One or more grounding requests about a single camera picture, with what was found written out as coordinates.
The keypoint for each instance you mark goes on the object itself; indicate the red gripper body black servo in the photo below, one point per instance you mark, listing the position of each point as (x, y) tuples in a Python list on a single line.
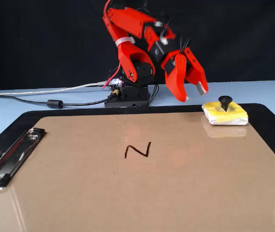
[(169, 65)]

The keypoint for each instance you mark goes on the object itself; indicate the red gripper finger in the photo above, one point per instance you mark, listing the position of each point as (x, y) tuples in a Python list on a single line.
[(197, 72), (176, 82)]

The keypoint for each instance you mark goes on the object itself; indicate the yellow sponge with black knob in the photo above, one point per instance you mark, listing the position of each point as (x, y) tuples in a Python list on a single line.
[(234, 116)]

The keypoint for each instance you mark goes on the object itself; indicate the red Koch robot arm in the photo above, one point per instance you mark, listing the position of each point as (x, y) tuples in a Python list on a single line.
[(127, 21)]

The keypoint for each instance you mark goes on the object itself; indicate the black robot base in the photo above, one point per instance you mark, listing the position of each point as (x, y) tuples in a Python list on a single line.
[(134, 96)]

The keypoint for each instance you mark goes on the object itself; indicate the black desk mat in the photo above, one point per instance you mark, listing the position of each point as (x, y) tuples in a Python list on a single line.
[(127, 110)]

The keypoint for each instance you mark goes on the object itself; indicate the controller board with purple LED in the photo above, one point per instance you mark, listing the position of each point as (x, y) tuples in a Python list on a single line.
[(116, 82)]

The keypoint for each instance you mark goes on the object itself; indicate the yellow power jack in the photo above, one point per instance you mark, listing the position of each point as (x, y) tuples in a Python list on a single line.
[(115, 92)]

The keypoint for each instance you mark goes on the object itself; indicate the black marker mark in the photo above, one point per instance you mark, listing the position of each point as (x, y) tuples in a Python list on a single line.
[(137, 151)]

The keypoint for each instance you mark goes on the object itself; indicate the brown clipboard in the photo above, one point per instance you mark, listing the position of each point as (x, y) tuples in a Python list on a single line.
[(137, 193)]

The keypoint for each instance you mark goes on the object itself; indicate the silver metal clipboard clip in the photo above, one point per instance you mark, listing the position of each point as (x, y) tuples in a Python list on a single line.
[(11, 159)]

